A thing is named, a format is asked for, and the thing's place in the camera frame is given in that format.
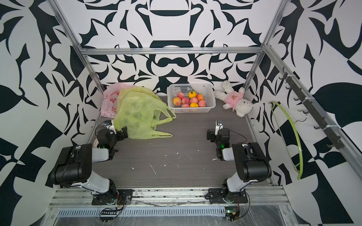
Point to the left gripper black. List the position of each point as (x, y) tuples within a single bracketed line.
[(121, 133)]

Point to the green plastic bag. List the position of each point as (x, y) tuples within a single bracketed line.
[(141, 111)]

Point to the white plastic basket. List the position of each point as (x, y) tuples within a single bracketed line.
[(204, 89)]

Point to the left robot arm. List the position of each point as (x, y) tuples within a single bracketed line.
[(74, 165)]

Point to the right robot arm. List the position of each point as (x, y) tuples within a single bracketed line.
[(250, 161)]

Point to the pink plastic bag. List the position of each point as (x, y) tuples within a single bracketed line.
[(110, 95)]

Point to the pink peach upper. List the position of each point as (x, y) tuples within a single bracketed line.
[(194, 100)]

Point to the pink peach top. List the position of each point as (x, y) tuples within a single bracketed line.
[(180, 95)]

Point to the small round clock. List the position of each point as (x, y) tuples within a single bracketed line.
[(95, 143)]

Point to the white plush bunny pink shirt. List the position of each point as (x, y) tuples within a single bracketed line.
[(234, 99)]

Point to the yellow orange fruit with leaf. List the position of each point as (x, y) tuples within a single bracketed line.
[(192, 94)]

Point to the green hoop hanger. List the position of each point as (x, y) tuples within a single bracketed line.
[(299, 167)]

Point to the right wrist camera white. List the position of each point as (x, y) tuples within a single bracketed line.
[(219, 126)]

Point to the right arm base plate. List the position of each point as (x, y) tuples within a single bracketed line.
[(222, 196)]

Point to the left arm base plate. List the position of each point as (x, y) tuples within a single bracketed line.
[(120, 197)]

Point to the black wall hook rack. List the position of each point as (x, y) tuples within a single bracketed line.
[(313, 109)]

